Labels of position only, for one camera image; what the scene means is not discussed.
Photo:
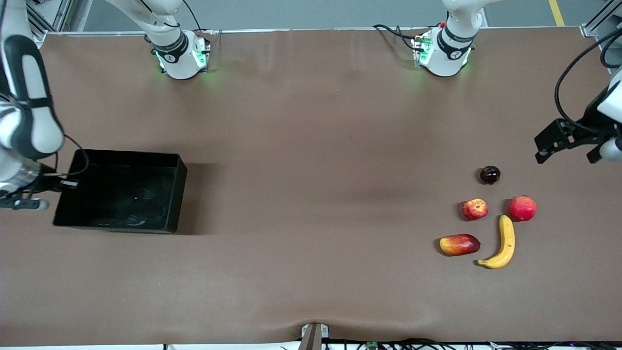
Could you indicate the round red apple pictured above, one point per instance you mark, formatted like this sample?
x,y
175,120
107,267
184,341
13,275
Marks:
x,y
523,208

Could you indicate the dark purple plum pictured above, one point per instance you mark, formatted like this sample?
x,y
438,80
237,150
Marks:
x,y
490,174

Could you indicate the silver table edge rail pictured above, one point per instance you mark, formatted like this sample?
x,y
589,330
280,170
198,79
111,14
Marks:
x,y
316,30

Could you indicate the black rectangular plastic box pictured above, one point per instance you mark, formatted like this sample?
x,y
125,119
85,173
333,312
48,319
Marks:
x,y
121,194

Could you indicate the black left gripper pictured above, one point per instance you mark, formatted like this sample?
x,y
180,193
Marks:
x,y
589,121

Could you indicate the brown table mat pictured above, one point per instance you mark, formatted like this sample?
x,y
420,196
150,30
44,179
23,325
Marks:
x,y
311,146

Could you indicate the metal table edge clamp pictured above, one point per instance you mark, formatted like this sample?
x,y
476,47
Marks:
x,y
313,335

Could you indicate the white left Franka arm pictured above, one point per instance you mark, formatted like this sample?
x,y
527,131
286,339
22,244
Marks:
x,y
447,58

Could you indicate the red yellow mango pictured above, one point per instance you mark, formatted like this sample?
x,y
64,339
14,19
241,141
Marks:
x,y
459,244

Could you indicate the small green circuit board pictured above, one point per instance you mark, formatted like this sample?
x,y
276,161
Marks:
x,y
372,345

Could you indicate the small red yellow apple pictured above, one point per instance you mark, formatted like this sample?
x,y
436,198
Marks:
x,y
475,209

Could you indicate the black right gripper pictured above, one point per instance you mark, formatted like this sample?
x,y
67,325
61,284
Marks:
x,y
47,183

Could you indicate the yellow banana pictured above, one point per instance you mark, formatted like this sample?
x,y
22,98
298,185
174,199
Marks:
x,y
507,238

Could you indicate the aluminium frame post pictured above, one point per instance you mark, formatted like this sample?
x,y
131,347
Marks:
x,y
602,19
48,19

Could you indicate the yellow floor tape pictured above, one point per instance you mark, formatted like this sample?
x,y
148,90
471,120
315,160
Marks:
x,y
557,13

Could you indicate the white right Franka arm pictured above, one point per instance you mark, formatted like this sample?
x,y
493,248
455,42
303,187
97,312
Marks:
x,y
41,126

